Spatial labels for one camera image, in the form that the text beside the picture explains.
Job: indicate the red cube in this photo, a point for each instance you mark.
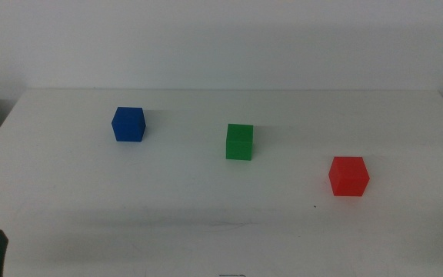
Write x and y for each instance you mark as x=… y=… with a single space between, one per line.
x=348 y=177

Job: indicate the blue cube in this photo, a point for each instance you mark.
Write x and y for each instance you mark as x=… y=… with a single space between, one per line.
x=128 y=125

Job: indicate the green cube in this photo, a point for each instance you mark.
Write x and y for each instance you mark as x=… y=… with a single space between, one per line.
x=239 y=143

